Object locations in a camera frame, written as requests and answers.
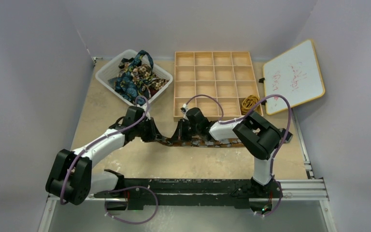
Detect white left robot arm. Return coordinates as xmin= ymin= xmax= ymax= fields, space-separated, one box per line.
xmin=45 ymin=106 xmax=162 ymax=205

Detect wooden compartment tray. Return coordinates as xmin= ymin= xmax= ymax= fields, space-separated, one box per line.
xmin=173 ymin=51 xmax=261 ymax=121

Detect whiteboard with wooden frame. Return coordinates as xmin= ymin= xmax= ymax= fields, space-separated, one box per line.
xmin=262 ymin=39 xmax=325 ymax=115

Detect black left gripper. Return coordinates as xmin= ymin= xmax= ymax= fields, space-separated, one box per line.
xmin=134 ymin=117 xmax=163 ymax=143

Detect blue floral tie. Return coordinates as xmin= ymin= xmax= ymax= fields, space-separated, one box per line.
xmin=114 ymin=50 xmax=156 ymax=103

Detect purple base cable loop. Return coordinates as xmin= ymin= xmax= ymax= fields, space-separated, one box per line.
xmin=104 ymin=185 xmax=160 ymax=225

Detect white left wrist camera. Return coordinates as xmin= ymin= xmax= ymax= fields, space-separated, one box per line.
xmin=142 ymin=102 xmax=151 ymax=120

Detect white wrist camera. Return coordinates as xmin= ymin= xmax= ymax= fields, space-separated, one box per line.
xmin=142 ymin=102 xmax=151 ymax=120
xmin=180 ymin=104 xmax=189 ymax=115

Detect brown floral tie pile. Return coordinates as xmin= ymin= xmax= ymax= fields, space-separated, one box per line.
xmin=108 ymin=58 xmax=168 ymax=101

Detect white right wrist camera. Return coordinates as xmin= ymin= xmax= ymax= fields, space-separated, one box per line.
xmin=180 ymin=104 xmax=189 ymax=115

